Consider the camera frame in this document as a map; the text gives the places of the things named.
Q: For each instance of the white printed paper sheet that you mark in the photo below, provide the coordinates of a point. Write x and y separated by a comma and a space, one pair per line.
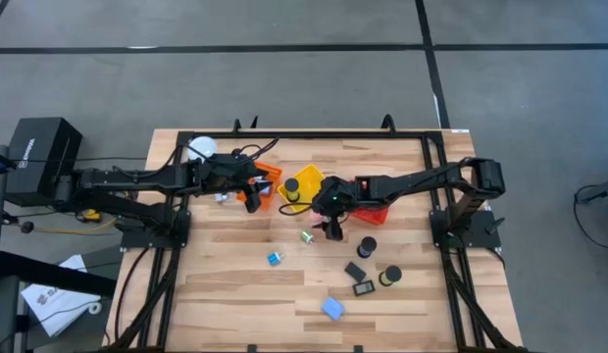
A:
54, 304

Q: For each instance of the black metal beam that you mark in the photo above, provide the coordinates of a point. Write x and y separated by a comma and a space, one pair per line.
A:
54, 274

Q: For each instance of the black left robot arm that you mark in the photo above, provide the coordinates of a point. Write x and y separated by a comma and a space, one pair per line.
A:
137, 179

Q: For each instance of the blue plug adapter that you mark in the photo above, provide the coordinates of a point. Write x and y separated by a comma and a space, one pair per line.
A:
274, 258

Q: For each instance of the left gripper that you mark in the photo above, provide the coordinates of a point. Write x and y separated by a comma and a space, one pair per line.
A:
228, 171

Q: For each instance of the black digital clock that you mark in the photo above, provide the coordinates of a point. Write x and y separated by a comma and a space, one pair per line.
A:
364, 288

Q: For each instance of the light blue cube charger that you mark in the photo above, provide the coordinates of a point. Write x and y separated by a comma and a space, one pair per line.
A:
333, 308

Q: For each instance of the red plastic basket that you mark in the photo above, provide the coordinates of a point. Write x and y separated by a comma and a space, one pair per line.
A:
372, 216

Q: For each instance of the yellow plastic basket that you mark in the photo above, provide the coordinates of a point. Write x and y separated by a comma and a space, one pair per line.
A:
309, 179

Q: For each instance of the small black flat device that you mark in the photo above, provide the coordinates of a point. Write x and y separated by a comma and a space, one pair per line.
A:
355, 271

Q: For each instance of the orange plastic basket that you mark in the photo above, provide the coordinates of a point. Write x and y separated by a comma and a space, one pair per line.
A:
267, 202

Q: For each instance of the black equipment box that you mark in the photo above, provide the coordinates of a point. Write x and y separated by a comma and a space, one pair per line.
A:
39, 157

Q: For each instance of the yellow plastic clamp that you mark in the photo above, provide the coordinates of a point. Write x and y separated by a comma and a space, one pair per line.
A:
91, 214

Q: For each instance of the black metal table frame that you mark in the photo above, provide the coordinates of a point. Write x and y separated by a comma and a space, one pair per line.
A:
309, 134

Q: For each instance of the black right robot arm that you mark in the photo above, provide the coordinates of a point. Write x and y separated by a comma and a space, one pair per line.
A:
431, 181

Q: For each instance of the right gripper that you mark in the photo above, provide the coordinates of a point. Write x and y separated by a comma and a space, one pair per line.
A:
333, 196

